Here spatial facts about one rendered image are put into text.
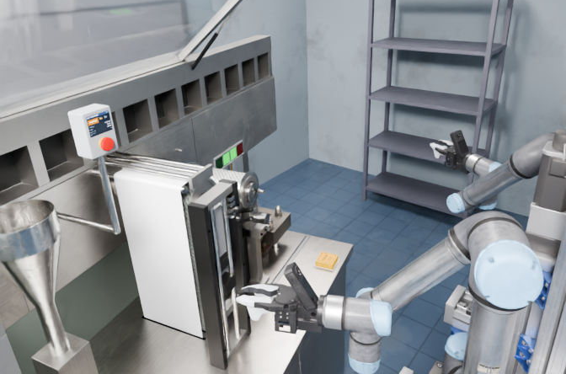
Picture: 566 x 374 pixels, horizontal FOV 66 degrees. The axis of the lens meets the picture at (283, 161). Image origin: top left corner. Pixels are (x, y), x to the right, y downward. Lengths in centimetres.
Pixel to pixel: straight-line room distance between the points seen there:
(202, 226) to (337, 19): 349
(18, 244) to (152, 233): 48
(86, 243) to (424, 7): 324
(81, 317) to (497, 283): 119
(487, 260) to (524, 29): 298
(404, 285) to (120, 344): 91
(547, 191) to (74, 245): 130
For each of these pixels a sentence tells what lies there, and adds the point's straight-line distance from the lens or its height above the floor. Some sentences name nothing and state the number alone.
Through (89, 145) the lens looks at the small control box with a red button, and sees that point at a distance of 99.
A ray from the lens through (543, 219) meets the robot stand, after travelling 131.
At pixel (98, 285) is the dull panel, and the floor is 106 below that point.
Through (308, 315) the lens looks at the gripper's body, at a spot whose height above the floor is 121.
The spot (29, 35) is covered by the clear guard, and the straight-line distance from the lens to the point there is 102.
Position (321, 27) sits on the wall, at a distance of 450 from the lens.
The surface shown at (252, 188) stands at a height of 127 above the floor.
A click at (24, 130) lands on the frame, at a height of 162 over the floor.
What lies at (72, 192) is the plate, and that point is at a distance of 140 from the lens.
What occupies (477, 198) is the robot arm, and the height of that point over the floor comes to 118.
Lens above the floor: 196
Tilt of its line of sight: 24 degrees down
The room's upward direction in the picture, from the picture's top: 3 degrees counter-clockwise
